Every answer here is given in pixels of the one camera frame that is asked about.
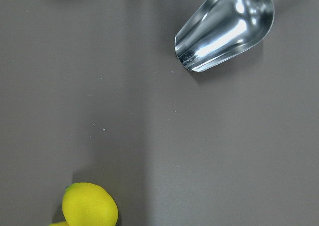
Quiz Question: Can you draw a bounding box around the metal scoop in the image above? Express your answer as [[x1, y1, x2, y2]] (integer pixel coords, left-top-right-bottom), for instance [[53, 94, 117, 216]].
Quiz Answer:
[[174, 0, 275, 72]]

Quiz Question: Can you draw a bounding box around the yellow lemon far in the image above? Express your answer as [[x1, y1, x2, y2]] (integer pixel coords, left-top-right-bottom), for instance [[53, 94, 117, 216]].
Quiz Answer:
[[62, 182, 119, 226]]

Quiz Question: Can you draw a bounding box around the yellow lemon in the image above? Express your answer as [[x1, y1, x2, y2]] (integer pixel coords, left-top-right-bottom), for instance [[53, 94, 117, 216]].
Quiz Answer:
[[48, 221, 69, 226], [62, 182, 119, 226]]

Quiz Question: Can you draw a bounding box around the yellow lemon near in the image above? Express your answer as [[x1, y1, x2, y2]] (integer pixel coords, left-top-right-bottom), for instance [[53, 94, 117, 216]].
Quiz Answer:
[[48, 221, 69, 226]]

